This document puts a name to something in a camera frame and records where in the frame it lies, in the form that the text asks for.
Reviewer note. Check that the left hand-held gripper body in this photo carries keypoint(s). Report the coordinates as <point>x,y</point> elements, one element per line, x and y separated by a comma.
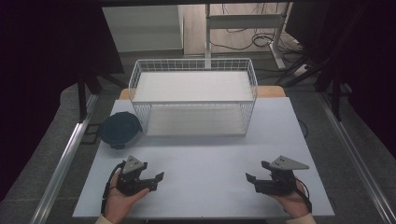
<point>130,183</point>

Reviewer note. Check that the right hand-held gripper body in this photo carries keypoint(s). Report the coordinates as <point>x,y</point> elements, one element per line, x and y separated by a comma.
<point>281,180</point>

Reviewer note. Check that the person's left hand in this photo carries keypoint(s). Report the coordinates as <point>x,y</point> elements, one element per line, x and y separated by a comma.
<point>116,203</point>

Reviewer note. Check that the person's right hand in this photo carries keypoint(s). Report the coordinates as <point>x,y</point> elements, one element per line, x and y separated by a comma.
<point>294,202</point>

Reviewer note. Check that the wooden table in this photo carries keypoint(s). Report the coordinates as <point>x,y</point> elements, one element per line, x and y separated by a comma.
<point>271,91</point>

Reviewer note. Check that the black metal stand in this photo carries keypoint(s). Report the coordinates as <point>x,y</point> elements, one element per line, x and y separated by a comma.
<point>334,93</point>
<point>82,99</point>

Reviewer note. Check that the white power strip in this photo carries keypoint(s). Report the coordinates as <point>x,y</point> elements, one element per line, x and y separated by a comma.
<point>301,70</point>

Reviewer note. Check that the dark curtain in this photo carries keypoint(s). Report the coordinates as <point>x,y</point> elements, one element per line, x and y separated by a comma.
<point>373,62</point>
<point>40,62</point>

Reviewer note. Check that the white cabinet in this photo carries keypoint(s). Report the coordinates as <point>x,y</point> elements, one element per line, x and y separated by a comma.
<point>141,28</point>

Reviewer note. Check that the black floor bracket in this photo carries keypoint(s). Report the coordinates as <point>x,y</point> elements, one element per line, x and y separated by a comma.
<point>90,133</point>

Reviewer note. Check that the silver metal rail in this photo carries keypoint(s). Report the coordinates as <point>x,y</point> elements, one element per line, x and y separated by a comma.
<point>355,152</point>
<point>62,161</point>

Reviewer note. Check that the white metal desk frame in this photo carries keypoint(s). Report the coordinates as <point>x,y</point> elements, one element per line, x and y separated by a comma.
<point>246,21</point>

